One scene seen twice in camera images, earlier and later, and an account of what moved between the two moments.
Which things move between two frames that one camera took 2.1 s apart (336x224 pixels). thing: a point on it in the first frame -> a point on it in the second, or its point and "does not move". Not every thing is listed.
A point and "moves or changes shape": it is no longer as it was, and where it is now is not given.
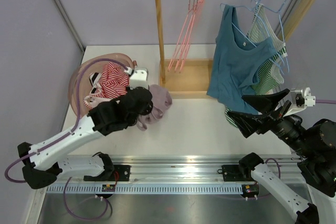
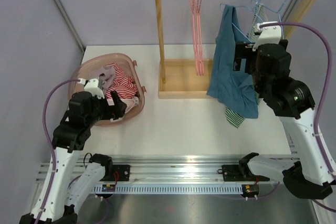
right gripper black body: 285,125 -> 243,52
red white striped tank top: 113,84 moves or changes shape
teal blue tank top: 237,55 does not move
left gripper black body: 133,120 -> 109,111
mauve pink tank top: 161,99 -> 109,74
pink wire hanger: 188,29 -> 198,40
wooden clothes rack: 193,78 does not move
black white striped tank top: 94,78 moves or changes shape
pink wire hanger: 176,54 -> 192,5
